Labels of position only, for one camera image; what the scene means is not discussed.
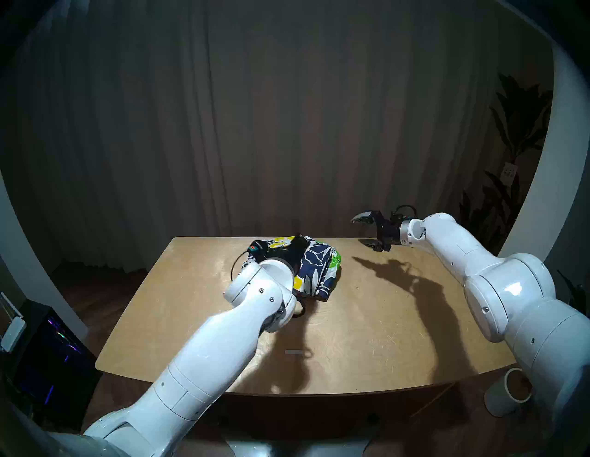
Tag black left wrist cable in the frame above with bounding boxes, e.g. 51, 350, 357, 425
230, 240, 307, 318

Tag white robot torso base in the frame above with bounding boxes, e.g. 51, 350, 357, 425
226, 438, 374, 457

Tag small white box device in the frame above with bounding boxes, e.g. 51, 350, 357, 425
0, 317, 27, 353

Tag white cylindrical plant pot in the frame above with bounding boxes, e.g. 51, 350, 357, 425
484, 367, 533, 417

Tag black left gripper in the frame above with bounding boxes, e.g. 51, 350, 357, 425
265, 234, 310, 275

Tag black computer tower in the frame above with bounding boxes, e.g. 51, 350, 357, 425
12, 299, 103, 429

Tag tall dark leafy plant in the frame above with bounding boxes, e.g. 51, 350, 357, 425
456, 73, 554, 256

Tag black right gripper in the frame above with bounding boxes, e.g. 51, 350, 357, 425
351, 211, 402, 252

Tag floral print shorts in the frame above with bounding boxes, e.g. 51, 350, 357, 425
242, 235, 342, 302

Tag dark plant in pot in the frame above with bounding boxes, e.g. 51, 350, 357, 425
558, 271, 590, 316

